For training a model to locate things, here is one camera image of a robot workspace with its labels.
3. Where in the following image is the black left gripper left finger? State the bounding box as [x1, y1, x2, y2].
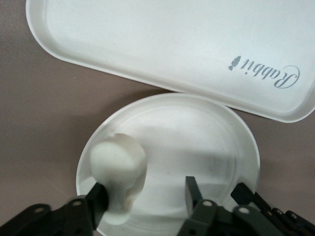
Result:
[0, 182, 110, 236]

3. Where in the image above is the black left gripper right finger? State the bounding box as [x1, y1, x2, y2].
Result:
[176, 175, 287, 236]

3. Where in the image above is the round cream plate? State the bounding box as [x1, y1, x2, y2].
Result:
[75, 92, 261, 236]

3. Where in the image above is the small white steamed bun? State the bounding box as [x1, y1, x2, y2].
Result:
[89, 133, 148, 226]

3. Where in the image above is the cream rabbit print tray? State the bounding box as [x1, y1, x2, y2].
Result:
[26, 0, 315, 123]

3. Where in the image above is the brown table cover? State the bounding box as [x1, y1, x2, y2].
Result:
[0, 0, 315, 214]

